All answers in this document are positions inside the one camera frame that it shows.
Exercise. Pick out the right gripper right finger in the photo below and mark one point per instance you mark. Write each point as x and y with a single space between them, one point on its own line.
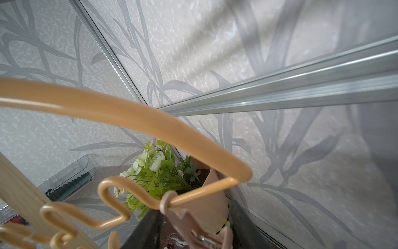
246 235

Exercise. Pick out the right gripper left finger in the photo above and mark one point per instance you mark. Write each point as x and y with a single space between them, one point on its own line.
147 235

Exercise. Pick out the orange clip hanger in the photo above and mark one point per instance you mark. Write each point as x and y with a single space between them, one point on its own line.
62 100

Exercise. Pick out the potted white flower plant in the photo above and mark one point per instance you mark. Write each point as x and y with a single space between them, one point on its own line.
158 171

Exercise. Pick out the wooden clothes rack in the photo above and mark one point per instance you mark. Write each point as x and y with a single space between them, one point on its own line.
19 190

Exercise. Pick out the clear plastic wall bin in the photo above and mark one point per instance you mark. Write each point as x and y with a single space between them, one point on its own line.
57 188

